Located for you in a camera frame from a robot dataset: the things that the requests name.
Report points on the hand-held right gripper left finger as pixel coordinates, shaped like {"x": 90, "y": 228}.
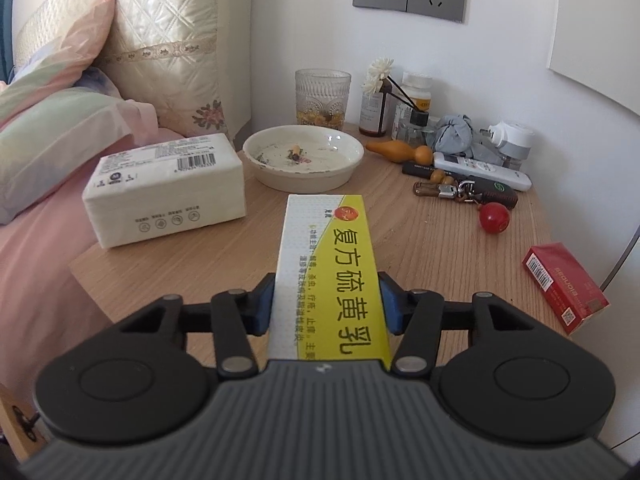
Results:
{"x": 264, "y": 305}

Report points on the cigarette butt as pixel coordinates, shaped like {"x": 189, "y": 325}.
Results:
{"x": 297, "y": 154}

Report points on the white tissue pack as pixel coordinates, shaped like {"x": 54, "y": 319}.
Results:
{"x": 165, "y": 189}

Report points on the red cigarette pack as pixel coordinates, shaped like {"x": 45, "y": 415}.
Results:
{"x": 564, "y": 286}

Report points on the bunch of keys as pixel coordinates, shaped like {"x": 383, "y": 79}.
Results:
{"x": 465, "y": 189}

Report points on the yellow and white medicine box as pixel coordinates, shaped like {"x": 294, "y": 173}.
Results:
{"x": 334, "y": 280}

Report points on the pastel striped pillow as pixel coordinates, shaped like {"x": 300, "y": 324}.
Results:
{"x": 55, "y": 105}

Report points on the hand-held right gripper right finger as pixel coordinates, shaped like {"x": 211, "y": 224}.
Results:
{"x": 391, "y": 310}

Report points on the white-capped pill bottle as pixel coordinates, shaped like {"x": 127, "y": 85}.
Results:
{"x": 416, "y": 95}

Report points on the cream quilted headboard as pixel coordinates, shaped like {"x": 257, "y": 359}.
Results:
{"x": 165, "y": 45}

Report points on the white remote control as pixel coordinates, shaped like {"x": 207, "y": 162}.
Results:
{"x": 480, "y": 170}

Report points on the clear patterned glass cup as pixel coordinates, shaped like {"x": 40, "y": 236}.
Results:
{"x": 322, "y": 98}

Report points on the white plug-in device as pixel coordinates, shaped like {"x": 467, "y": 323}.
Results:
{"x": 511, "y": 141}

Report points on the reed diffuser with flowers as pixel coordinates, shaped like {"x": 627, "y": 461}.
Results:
{"x": 400, "y": 110}

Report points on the white ceramic dish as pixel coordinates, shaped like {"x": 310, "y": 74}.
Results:
{"x": 304, "y": 156}

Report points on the grey crumpled cloth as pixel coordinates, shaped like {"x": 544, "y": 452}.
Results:
{"x": 454, "y": 134}

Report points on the brown reed diffuser bottle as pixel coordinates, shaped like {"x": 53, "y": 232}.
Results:
{"x": 374, "y": 112}

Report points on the pink bed sheet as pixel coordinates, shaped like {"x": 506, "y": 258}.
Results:
{"x": 45, "y": 280}

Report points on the orange gourd ornament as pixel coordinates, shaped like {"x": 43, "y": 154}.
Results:
{"x": 400, "y": 151}

